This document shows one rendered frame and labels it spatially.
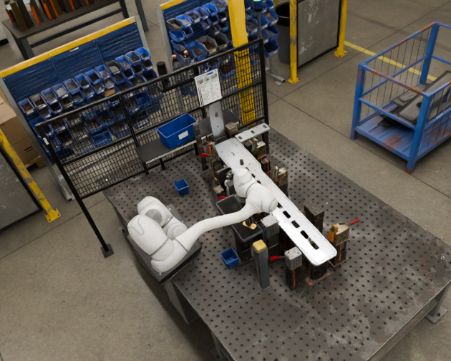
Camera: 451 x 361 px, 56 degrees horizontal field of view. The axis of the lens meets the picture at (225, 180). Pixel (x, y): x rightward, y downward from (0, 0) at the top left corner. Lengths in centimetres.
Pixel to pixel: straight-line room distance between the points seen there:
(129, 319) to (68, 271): 85
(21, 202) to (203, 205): 204
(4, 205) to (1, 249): 49
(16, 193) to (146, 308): 176
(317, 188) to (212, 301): 125
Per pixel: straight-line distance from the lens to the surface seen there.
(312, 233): 280
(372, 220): 329
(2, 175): 447
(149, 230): 217
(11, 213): 475
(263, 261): 264
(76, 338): 394
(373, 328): 284
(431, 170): 479
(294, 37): 565
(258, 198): 218
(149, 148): 356
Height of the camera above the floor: 323
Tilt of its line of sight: 45 degrees down
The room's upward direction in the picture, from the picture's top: 10 degrees counter-clockwise
